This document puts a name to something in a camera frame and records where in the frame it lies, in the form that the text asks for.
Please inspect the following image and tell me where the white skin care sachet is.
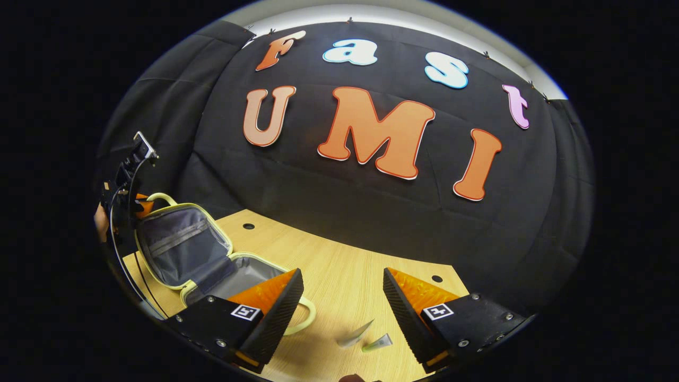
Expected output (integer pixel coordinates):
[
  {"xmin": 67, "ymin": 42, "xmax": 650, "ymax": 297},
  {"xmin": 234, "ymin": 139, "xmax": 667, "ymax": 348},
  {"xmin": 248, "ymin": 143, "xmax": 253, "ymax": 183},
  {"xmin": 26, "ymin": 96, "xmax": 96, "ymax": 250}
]
[{"xmin": 338, "ymin": 318, "xmax": 376, "ymax": 349}]

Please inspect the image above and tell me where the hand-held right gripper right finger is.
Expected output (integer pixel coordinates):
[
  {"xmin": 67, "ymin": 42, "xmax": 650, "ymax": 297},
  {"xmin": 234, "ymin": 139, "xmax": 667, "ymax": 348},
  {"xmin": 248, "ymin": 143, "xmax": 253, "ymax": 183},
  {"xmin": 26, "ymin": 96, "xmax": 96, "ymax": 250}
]
[{"xmin": 383, "ymin": 267, "xmax": 527, "ymax": 374}]

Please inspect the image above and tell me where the pale yellow suitcase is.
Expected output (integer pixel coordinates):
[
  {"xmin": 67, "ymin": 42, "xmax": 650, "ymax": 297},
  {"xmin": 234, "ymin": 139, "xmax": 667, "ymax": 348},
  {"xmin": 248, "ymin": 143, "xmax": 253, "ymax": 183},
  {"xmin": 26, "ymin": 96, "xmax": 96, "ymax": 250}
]
[{"xmin": 133, "ymin": 192, "xmax": 317, "ymax": 336}]

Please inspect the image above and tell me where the white tube with green cap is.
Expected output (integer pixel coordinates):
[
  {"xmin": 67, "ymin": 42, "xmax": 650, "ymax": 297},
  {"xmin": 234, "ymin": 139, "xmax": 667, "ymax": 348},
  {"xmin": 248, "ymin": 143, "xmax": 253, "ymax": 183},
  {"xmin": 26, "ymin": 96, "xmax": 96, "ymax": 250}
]
[{"xmin": 362, "ymin": 333, "xmax": 394, "ymax": 353}]

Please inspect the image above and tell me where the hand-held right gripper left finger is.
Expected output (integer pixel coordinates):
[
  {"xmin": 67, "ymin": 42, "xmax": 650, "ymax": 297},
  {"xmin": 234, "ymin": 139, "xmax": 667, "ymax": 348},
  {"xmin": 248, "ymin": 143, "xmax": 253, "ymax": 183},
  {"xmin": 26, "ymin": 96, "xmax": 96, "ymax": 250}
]
[{"xmin": 167, "ymin": 268, "xmax": 306, "ymax": 375}]

